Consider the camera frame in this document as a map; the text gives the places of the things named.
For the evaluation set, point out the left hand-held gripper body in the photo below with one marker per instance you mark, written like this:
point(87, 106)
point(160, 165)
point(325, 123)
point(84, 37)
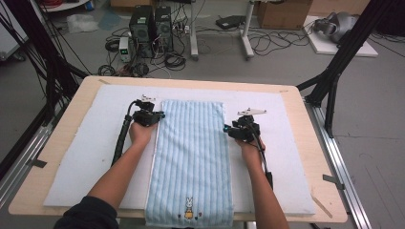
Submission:
point(146, 117)

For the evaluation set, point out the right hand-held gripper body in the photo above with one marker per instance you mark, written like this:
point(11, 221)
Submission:
point(246, 129)

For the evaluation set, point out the light blue striped towel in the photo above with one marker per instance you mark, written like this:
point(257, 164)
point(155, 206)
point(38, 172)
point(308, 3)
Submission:
point(191, 159)

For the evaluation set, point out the person's left hand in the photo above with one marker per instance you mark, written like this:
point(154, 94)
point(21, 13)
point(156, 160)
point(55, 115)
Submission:
point(140, 133)

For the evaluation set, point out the person's right hand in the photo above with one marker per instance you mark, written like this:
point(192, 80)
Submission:
point(250, 152)

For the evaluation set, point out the white power supply unit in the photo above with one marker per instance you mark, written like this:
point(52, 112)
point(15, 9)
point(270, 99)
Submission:
point(124, 49)

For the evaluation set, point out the wooden table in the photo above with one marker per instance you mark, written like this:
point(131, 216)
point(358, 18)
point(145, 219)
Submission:
point(68, 127)

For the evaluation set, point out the white foam mat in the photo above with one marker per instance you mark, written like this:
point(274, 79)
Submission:
point(82, 165)

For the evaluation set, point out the black computer tower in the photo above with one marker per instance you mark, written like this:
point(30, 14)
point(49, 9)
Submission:
point(141, 31)
point(164, 28)

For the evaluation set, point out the white desk leg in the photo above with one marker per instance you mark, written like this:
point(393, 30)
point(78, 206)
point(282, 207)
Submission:
point(193, 31)
point(246, 35)

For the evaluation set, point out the grey tape piece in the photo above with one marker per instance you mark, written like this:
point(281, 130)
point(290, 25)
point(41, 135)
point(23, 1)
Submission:
point(332, 180)

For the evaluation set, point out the black flat device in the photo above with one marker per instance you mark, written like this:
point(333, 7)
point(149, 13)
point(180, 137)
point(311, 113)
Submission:
point(230, 21)

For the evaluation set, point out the thin wooden stick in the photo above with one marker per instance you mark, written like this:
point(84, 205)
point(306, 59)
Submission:
point(321, 206)

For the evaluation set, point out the clear plastic bag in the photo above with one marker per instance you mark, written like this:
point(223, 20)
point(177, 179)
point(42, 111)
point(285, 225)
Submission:
point(81, 23)

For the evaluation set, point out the white floor board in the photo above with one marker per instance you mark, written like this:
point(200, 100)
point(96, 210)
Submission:
point(328, 47)

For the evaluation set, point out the black tape piece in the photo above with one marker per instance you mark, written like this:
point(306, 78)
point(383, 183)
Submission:
point(38, 163)

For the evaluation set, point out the large cardboard box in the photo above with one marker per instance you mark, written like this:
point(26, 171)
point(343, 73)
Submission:
point(283, 14)

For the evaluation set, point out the white round table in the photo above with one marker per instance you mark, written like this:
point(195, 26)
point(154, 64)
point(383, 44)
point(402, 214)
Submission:
point(67, 4)

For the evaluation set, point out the grey headset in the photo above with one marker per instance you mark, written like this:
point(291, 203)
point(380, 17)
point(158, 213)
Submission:
point(339, 25)

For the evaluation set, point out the white cabinet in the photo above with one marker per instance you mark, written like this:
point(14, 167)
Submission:
point(9, 35)

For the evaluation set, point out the aluminium rail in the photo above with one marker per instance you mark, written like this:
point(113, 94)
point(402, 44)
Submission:
point(22, 159)
point(340, 171)

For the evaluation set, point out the black metal frame stand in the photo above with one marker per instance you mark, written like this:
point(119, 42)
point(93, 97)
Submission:
point(337, 63)
point(54, 70)

